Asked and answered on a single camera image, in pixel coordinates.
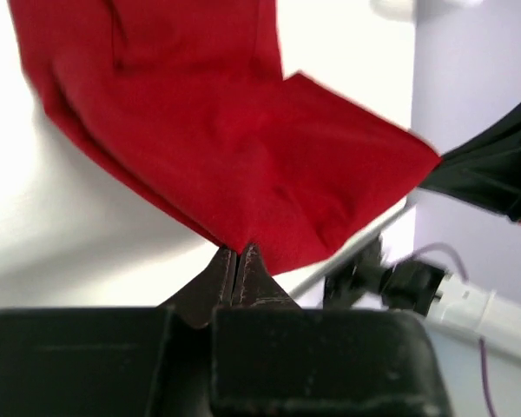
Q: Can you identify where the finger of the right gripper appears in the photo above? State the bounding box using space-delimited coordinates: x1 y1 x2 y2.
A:
419 103 521 225

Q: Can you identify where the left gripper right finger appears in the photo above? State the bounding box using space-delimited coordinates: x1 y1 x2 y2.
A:
210 245 453 416

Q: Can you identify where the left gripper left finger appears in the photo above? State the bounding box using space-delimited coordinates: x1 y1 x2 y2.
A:
0 248 237 416

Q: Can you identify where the red t-shirt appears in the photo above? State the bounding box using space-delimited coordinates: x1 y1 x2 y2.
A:
10 1 440 275

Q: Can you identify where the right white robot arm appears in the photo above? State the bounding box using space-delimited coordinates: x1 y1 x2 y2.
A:
415 103 521 360

